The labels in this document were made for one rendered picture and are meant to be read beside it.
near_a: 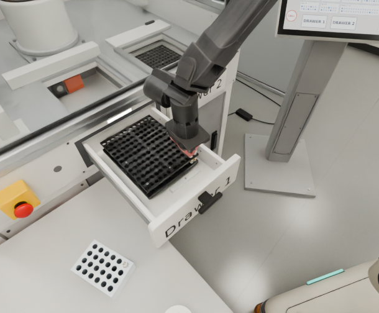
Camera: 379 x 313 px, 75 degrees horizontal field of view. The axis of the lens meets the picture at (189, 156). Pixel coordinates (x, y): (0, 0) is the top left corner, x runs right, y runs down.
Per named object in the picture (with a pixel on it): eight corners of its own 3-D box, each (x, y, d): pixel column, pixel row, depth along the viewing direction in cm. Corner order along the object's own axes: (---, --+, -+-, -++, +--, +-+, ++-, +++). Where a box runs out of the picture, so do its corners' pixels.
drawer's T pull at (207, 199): (222, 196, 60) (223, 193, 59) (200, 215, 57) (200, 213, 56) (212, 187, 61) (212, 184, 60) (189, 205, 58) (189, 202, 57)
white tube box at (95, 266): (136, 267, 63) (133, 263, 60) (115, 300, 58) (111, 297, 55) (98, 244, 66) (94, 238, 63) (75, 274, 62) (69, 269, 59)
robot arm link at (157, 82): (196, 59, 44) (219, 68, 51) (152, 38, 48) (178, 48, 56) (171, 120, 48) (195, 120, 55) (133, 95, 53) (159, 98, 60)
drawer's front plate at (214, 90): (225, 87, 101) (228, 62, 92) (170, 121, 88) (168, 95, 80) (221, 86, 102) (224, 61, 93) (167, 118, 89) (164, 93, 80)
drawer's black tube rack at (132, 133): (197, 167, 73) (198, 153, 68) (150, 204, 65) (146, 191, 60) (151, 128, 83) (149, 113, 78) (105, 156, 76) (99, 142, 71)
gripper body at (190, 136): (189, 155, 57) (186, 135, 51) (164, 128, 62) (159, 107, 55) (210, 141, 59) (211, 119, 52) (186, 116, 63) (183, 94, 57)
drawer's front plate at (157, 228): (235, 180, 72) (241, 156, 64) (157, 249, 60) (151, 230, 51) (230, 176, 73) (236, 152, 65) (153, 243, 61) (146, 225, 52)
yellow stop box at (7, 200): (43, 205, 65) (29, 190, 59) (14, 223, 62) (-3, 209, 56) (35, 192, 67) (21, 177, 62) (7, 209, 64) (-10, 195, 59)
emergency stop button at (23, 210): (37, 212, 62) (29, 204, 59) (21, 222, 60) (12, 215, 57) (32, 204, 63) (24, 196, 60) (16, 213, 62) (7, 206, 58)
